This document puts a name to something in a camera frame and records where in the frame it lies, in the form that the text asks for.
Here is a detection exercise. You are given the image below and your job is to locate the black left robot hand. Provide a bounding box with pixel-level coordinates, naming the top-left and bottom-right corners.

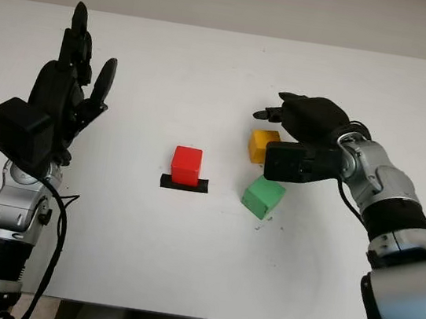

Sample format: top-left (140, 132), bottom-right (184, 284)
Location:
top-left (20, 0), bottom-right (127, 172)

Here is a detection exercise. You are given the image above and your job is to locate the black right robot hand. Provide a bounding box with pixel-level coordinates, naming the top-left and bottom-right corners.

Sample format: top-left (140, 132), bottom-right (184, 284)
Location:
top-left (249, 87), bottom-right (356, 152)

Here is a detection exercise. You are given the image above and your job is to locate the yellow wooden cube block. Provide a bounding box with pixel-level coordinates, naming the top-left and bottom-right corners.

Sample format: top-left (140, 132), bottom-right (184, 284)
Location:
top-left (245, 126), bottom-right (283, 167)

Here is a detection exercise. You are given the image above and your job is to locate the green wooden cube block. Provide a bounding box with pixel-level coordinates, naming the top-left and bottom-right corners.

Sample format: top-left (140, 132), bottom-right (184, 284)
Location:
top-left (238, 172), bottom-right (289, 222)

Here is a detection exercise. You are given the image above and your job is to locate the red wooden cube block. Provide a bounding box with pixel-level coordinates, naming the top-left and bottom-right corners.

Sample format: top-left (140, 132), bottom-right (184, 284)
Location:
top-left (167, 145), bottom-right (204, 188)

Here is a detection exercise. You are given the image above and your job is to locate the black tape strip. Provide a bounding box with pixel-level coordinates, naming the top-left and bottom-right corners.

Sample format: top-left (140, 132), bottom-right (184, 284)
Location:
top-left (158, 173), bottom-right (210, 196)

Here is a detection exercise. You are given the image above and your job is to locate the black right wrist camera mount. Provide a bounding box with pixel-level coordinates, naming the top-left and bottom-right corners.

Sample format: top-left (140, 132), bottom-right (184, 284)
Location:
top-left (261, 137), bottom-right (345, 192)

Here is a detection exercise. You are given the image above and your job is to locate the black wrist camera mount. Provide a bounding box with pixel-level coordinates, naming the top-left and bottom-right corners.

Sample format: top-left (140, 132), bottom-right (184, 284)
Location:
top-left (0, 96), bottom-right (62, 185)
top-left (261, 137), bottom-right (345, 192)

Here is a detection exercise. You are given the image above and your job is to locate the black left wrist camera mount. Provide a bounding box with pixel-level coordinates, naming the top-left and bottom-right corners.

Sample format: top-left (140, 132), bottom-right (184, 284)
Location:
top-left (0, 96), bottom-right (62, 185)

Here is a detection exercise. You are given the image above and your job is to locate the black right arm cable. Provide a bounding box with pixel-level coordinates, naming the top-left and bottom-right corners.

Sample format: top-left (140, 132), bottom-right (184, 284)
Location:
top-left (331, 176), bottom-right (376, 228)

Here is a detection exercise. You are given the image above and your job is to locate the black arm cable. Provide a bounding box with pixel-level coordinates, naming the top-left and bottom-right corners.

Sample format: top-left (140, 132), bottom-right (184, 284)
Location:
top-left (20, 177), bottom-right (83, 319)
top-left (331, 176), bottom-right (376, 228)

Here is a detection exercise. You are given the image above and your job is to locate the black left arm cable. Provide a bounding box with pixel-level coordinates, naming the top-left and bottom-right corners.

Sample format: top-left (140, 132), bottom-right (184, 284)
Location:
top-left (20, 177), bottom-right (83, 319)

